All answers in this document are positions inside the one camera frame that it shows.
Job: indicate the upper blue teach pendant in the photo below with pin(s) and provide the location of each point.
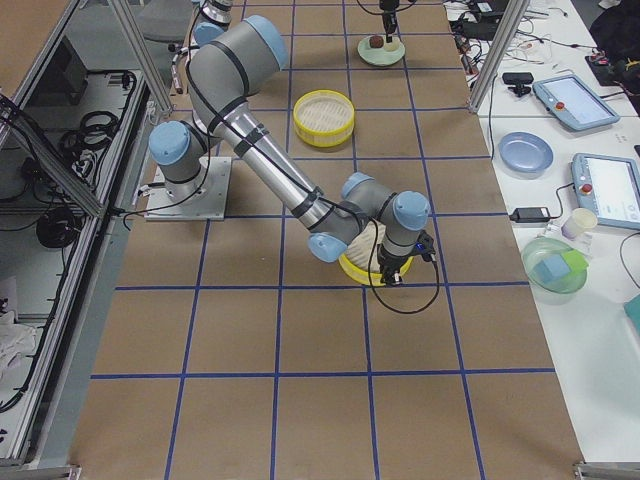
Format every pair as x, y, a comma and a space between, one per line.
573, 103

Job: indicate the green foam cube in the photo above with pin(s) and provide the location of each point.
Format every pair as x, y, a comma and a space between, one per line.
575, 261

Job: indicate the aluminium frame post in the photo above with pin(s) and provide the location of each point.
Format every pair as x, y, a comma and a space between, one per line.
505, 33

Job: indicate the lower blue teach pendant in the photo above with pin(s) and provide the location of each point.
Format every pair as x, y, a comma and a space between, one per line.
609, 187

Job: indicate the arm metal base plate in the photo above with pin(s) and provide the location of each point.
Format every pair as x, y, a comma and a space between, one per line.
203, 198

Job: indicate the blue teach pendant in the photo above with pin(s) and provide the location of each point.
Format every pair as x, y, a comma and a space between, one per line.
609, 187
573, 103

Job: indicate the black webcam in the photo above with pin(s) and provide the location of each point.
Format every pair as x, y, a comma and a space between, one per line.
518, 83

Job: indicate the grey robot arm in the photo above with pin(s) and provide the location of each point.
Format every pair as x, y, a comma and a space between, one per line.
221, 75
212, 18

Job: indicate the black power adapter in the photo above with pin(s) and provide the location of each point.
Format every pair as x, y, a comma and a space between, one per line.
530, 215

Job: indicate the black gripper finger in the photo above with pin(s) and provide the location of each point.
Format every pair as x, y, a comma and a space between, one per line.
391, 25
396, 279
386, 278
385, 20

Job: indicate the blue round plate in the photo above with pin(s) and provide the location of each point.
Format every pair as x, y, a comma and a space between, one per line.
525, 155

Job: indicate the dark red bun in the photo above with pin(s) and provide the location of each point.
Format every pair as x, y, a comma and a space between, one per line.
376, 42

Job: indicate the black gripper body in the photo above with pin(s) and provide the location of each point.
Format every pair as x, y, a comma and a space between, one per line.
387, 12
389, 262

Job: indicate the yellow bamboo steamer base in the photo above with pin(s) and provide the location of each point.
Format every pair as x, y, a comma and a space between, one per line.
324, 118

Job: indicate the mint green round plate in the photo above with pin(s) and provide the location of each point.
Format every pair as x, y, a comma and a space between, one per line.
379, 57

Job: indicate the blue foam cube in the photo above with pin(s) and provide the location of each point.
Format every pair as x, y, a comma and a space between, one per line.
550, 269

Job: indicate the clear glass bowl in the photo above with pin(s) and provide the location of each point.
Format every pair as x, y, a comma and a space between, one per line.
559, 291

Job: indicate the white paper cup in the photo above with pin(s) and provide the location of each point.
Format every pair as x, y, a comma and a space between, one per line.
580, 221

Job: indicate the white half-round bun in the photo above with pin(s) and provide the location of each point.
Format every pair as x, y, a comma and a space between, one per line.
391, 46

